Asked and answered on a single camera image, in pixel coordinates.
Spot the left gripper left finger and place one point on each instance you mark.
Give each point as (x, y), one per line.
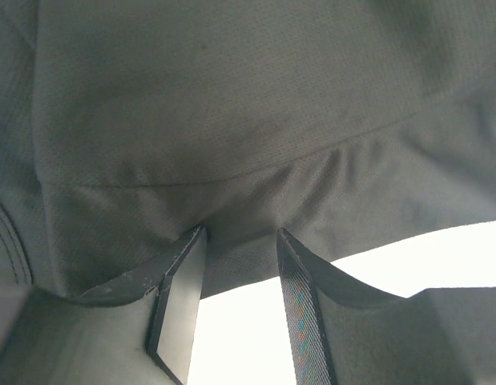
(137, 328)

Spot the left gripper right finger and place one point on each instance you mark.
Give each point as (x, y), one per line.
(343, 331)

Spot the black t shirt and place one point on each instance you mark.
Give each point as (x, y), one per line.
(353, 124)

